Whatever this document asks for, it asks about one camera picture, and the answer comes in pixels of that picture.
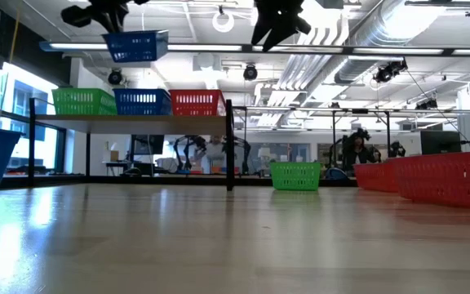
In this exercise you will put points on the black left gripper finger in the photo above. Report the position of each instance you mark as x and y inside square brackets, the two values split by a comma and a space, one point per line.
[107, 23]
[120, 21]

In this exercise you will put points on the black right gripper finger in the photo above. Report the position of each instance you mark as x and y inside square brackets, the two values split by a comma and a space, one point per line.
[263, 29]
[280, 34]

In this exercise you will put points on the green plastic slotted basket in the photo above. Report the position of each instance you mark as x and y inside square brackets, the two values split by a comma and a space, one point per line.
[295, 176]
[80, 102]

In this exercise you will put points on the red plastic slotted basket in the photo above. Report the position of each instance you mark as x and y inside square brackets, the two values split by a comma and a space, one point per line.
[196, 104]
[447, 179]
[375, 177]

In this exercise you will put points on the black background robot arm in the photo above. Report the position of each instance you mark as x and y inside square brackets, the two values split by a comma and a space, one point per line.
[194, 141]
[241, 143]

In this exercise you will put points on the wooden shelf with black legs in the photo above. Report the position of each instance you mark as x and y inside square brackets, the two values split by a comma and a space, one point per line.
[137, 124]

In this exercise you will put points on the overhead light bar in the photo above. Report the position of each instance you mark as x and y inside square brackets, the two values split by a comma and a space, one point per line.
[202, 47]

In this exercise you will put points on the black computer monitor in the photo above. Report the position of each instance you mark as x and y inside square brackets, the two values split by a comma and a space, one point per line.
[441, 142]
[149, 143]

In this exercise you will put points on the cardboard box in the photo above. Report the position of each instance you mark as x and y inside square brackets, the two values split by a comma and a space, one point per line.
[114, 156]

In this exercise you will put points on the person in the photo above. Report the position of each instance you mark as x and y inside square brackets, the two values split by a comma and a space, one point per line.
[215, 153]
[357, 153]

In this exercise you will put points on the blue rounded object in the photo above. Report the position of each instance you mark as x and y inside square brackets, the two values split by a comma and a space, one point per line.
[337, 174]

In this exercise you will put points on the black track light fixture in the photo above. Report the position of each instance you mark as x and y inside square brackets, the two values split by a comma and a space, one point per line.
[439, 3]

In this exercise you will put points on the black spotlight cluster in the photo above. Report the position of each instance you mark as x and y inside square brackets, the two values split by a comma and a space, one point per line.
[426, 105]

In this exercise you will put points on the black round ceiling camera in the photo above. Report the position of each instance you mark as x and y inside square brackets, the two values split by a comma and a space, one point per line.
[115, 77]
[250, 72]

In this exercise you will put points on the silver ventilation duct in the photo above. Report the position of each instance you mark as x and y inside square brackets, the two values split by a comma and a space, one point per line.
[382, 28]

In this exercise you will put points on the black camera cluster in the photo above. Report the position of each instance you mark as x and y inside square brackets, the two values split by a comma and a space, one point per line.
[388, 71]

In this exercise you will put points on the black metal frame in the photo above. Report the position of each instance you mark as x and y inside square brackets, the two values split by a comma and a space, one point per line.
[388, 130]

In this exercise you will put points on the black aluminium rail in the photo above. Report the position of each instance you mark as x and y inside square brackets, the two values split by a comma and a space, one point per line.
[96, 180]

